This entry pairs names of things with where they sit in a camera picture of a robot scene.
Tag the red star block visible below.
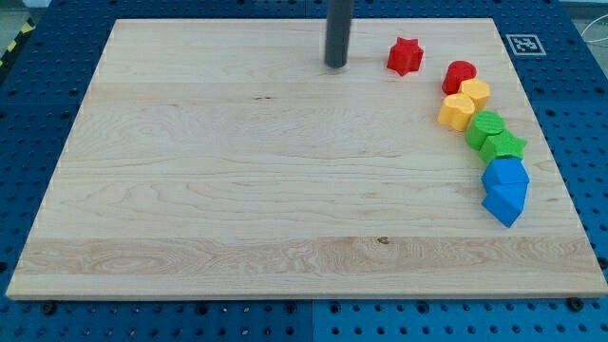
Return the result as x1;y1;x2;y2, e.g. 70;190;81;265
387;37;424;76

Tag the red circle block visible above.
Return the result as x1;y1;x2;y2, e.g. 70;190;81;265
442;60;477;95

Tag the green circle block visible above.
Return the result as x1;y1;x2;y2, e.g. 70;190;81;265
465;111;505;150

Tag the green star block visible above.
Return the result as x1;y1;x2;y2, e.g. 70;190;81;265
479;129;527;163

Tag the wooden board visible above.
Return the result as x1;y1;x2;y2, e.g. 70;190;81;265
7;18;607;300

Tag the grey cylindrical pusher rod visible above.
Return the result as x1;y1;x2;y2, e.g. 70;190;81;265
324;0;354;68

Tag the yellow heart block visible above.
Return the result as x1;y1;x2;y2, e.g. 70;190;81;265
437;93;475;132

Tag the yellow hexagon block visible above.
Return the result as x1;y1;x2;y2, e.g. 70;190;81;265
459;78;491;112

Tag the blue cube block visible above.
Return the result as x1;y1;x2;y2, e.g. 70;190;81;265
482;183;528;228

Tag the blue pentagon block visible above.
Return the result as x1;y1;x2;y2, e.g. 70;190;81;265
481;158;530;192

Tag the white fiducial marker tag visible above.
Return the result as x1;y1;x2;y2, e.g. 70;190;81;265
505;34;546;56

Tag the yellow black hazard tape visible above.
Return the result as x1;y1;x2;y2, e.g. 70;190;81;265
1;17;36;69

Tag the white cable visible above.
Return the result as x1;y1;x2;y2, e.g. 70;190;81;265
579;13;608;48

